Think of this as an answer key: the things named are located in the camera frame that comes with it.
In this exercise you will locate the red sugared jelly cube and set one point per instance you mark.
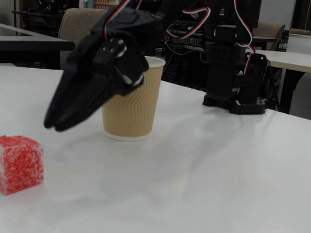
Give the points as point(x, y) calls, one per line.
point(16, 164)

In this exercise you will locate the black equipment bench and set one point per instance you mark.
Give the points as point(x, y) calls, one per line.
point(38, 16)

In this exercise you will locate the black electronics rack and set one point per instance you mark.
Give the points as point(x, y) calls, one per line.
point(183, 71)

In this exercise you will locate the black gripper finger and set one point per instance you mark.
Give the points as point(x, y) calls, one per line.
point(66, 86)

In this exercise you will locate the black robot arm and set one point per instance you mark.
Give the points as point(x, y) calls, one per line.
point(222, 73)

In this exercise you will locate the white table with black legs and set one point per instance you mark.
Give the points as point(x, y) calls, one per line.
point(294, 62)

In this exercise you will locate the dark-edged grey table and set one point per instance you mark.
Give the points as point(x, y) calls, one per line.
point(24, 42)

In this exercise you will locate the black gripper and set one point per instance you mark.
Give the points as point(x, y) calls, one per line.
point(96, 79)

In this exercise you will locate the white desk partition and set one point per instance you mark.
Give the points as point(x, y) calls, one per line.
point(305, 44)

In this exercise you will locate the tan ripple paper cup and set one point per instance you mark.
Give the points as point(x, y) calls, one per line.
point(135, 115)

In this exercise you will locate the large beige fabric chair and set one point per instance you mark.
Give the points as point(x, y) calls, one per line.
point(71, 27)

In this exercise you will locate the small beige chair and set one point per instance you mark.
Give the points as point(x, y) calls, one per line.
point(270, 32)
point(301, 31)

